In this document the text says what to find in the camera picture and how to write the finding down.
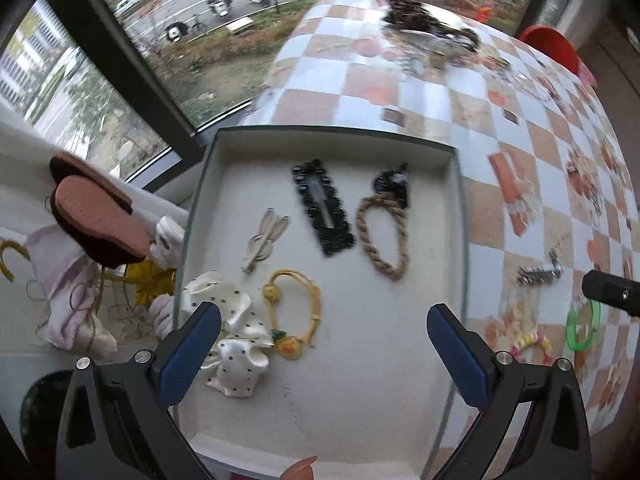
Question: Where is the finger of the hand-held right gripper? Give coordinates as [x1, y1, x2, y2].
[581, 270, 640, 318]

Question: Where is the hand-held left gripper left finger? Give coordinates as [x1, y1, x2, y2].
[55, 301, 223, 480]

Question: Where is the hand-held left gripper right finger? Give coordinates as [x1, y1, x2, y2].
[426, 302, 593, 480]

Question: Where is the white polka dot scrunchie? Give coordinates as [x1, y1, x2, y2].
[180, 270, 276, 398]

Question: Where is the silver hair clip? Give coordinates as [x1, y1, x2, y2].
[517, 262, 565, 287]

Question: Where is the yellow cord bracelet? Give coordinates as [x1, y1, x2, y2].
[262, 268, 322, 361]

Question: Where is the grey shallow box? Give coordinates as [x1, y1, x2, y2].
[170, 127, 471, 480]

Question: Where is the beige bow hair clip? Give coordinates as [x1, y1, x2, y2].
[241, 206, 292, 275]

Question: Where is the braided rope bracelet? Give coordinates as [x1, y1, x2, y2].
[356, 192, 410, 281]

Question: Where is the black beaded hair clip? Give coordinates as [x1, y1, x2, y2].
[291, 159, 356, 259]

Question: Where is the black claw clip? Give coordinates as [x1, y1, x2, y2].
[372, 162, 413, 209]

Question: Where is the person's left hand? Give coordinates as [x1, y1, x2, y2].
[280, 456, 319, 480]

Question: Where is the white soft cloth piece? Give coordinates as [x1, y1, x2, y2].
[150, 294, 176, 341]
[149, 216, 187, 268]

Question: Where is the yellow artificial flower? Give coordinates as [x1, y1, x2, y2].
[124, 259, 177, 306]

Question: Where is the white and pink cloth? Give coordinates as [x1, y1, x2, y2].
[32, 225, 118, 363]

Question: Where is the brown slipper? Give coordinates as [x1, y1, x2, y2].
[50, 175, 151, 268]
[49, 151, 135, 213]

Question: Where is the yellow hook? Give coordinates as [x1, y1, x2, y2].
[0, 240, 31, 283]

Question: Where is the checkered tablecloth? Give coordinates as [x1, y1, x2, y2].
[245, 0, 640, 436]

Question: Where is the red plastic chair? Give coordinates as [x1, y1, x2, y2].
[517, 25, 583, 76]

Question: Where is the leopard print scrunchie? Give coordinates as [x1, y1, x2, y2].
[382, 0, 441, 31]

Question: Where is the green plastic bracelet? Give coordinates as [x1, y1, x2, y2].
[565, 297, 603, 352]

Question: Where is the colourful bead bracelet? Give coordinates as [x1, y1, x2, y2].
[505, 305, 556, 361]

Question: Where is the black braided hair tie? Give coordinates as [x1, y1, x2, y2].
[440, 25, 481, 53]

